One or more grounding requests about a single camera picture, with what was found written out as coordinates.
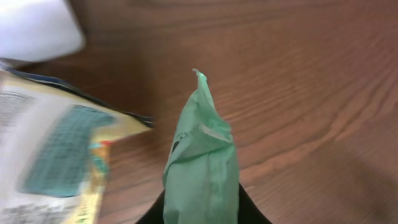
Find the green white snack packet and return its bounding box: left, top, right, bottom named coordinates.
left=162, top=70, right=239, bottom=224

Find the yellow white snack bag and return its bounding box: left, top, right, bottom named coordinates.
left=1, top=68, right=153, bottom=224

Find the white barcode scanner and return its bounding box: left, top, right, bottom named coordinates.
left=1, top=0, right=85, bottom=62

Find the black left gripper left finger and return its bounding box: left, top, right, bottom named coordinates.
left=136, top=190, right=165, bottom=224

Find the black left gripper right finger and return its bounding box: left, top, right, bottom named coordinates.
left=238, top=184, right=272, bottom=224

